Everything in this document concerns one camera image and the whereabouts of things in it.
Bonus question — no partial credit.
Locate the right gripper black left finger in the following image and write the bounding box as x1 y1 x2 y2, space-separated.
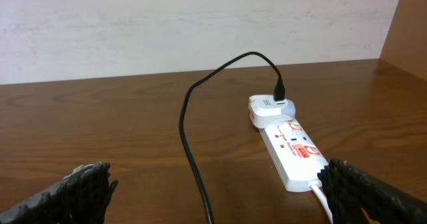
1 162 118 224

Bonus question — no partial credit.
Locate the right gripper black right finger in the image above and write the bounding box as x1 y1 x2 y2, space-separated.
318 158 426 224

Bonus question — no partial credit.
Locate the black USB charging cable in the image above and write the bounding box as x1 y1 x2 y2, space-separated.
178 51 286 224

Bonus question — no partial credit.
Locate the white power strip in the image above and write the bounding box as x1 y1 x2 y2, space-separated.
260 119 328 193

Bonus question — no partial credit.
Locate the white power strip cord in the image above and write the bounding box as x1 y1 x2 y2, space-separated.
310 183 334 224

